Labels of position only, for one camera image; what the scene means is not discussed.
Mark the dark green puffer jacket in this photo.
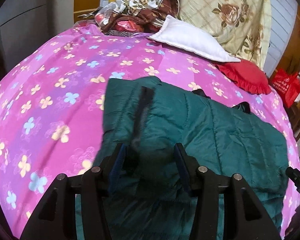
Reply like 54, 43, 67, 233
94, 77, 288, 239

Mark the red ruffled cushion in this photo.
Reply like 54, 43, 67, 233
215, 59, 272, 95

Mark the brown floral blanket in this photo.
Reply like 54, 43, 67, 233
101, 0, 180, 33

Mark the white pillow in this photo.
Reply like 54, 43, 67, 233
149, 15, 241, 63

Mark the red shopping bag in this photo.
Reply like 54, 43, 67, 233
270, 69, 300, 108

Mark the cream rose quilt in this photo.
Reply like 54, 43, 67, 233
176, 0, 271, 69

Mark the pink floral bed sheet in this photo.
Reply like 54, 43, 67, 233
0, 25, 300, 236

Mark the red shiny package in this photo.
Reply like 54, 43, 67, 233
114, 20, 144, 33

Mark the grey wardrobe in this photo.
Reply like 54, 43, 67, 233
0, 0, 74, 80

